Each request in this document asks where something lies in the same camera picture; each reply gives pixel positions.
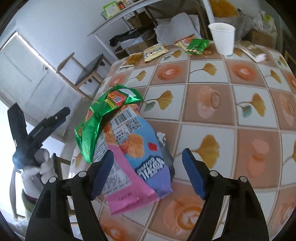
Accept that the blue pink chip bag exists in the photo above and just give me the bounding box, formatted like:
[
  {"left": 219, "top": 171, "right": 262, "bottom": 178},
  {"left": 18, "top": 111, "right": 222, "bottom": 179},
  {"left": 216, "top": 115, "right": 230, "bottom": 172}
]
[{"left": 93, "top": 104, "right": 175, "bottom": 215}]

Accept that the left white gloved hand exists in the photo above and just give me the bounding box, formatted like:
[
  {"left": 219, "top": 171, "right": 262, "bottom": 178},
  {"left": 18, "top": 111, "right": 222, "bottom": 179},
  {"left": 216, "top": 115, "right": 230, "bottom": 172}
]
[{"left": 21, "top": 149, "right": 58, "bottom": 199}]

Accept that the large green chip bag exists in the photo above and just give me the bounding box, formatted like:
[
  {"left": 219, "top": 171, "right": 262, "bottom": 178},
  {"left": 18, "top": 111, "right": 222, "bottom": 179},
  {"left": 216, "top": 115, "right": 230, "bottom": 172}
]
[{"left": 75, "top": 84, "right": 143, "bottom": 164}]

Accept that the white door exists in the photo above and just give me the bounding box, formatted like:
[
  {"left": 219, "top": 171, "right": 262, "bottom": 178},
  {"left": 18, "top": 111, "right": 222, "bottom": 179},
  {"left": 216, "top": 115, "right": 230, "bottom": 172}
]
[{"left": 1, "top": 32, "right": 82, "bottom": 142}]

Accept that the patterned tablecloth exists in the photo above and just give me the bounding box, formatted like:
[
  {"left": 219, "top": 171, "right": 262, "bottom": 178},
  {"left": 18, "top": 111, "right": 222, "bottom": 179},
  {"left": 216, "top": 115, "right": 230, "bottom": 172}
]
[{"left": 93, "top": 44, "right": 295, "bottom": 240}]

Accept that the white metal shelf table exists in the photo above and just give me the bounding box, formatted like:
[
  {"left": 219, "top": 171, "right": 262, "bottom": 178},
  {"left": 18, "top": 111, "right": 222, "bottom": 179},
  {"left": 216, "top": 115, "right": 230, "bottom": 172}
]
[{"left": 88, "top": 1, "right": 215, "bottom": 63}]

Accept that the cardboard box under shelf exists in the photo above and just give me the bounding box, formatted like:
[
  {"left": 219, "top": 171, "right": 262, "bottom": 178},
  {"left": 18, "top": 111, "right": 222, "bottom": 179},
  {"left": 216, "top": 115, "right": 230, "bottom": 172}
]
[{"left": 114, "top": 31, "right": 158, "bottom": 59}]

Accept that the dark yellow snack packet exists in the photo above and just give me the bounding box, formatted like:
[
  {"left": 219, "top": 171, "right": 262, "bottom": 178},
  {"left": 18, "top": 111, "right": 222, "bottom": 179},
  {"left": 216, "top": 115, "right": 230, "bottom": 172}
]
[{"left": 120, "top": 53, "right": 143, "bottom": 68}]

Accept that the gold white coffee packet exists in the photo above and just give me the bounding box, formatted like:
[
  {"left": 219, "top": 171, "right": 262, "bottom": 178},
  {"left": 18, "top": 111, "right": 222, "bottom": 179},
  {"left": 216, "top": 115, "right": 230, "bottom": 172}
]
[{"left": 239, "top": 41, "right": 267, "bottom": 63}]

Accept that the green snack packet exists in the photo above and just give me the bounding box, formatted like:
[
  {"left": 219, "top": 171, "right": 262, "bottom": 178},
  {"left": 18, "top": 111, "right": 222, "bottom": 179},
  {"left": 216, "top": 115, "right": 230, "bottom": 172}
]
[{"left": 185, "top": 39, "right": 210, "bottom": 55}]

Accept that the white pillow sack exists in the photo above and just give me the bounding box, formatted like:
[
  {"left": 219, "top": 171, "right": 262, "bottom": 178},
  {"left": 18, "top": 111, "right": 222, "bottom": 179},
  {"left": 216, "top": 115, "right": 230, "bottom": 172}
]
[{"left": 154, "top": 12, "right": 202, "bottom": 45}]

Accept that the cardboard box by fridge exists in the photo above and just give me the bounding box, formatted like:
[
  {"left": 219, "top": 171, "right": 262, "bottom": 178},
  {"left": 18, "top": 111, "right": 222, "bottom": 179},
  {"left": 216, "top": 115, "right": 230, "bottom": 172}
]
[{"left": 246, "top": 30, "right": 278, "bottom": 49}]

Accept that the white paper cup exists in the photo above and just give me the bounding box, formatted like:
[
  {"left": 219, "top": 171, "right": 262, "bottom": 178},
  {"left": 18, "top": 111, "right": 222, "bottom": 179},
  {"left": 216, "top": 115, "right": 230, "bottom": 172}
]
[{"left": 208, "top": 23, "right": 236, "bottom": 56}]

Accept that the yellow plastic bag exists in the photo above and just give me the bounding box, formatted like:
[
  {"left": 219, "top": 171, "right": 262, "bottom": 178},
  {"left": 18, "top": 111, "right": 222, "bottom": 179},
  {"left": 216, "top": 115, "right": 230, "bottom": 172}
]
[{"left": 209, "top": 0, "right": 237, "bottom": 18}]

